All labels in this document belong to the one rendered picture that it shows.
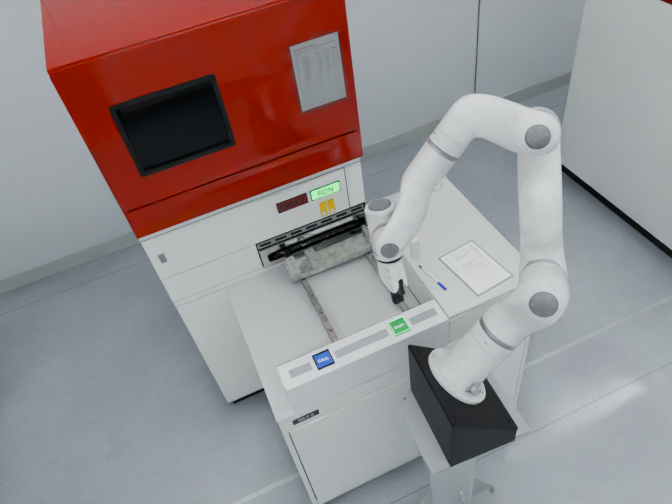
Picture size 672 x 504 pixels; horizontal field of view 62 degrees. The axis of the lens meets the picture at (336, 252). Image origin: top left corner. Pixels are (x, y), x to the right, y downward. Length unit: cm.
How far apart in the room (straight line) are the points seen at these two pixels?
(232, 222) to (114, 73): 67
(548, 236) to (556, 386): 149
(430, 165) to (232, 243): 92
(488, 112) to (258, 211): 96
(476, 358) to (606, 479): 125
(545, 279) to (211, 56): 104
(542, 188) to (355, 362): 75
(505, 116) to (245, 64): 74
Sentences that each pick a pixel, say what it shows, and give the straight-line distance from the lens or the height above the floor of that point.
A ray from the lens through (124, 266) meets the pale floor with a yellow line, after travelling 376.
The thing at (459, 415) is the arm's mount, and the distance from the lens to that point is 153.
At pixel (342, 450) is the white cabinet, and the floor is 45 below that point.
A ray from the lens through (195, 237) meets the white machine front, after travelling 200.
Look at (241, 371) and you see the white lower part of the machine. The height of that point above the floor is 28.
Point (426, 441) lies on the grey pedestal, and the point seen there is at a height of 82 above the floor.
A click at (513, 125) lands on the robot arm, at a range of 131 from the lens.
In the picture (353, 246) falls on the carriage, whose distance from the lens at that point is 213.
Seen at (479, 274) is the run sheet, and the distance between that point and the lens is 190.
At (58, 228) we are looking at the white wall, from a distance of 377.
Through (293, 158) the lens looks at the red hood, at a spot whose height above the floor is 132.
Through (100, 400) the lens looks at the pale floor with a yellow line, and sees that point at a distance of 318.
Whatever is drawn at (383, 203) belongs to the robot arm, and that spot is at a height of 143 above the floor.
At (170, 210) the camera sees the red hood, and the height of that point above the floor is 129.
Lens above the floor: 240
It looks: 45 degrees down
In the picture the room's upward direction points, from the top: 11 degrees counter-clockwise
